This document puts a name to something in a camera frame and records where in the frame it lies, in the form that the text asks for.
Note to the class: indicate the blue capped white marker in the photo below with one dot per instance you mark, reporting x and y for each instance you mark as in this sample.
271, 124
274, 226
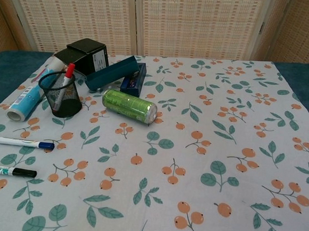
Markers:
16, 141

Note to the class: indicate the black mesh pen cup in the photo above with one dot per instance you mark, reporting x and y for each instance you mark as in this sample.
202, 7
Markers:
68, 110

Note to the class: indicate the red capped marker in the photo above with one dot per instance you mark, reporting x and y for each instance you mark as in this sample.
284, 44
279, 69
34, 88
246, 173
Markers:
69, 72

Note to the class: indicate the green drink can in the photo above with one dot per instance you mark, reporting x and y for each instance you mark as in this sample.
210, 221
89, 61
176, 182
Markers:
127, 104

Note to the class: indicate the floral fruit tablecloth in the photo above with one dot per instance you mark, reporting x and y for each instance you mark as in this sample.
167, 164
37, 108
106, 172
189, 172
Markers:
168, 146

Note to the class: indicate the dark blue box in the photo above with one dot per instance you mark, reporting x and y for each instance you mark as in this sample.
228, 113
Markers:
142, 72

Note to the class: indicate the teal rectangular box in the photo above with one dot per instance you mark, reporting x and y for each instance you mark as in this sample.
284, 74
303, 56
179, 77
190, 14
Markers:
107, 76

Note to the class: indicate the black cardboard box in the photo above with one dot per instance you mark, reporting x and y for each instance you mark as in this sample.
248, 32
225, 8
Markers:
95, 60

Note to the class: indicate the woven bamboo folding screen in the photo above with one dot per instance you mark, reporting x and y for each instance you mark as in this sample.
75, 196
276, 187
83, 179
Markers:
198, 25

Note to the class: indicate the blue white paper roll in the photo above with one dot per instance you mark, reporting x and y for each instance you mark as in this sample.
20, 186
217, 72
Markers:
25, 101

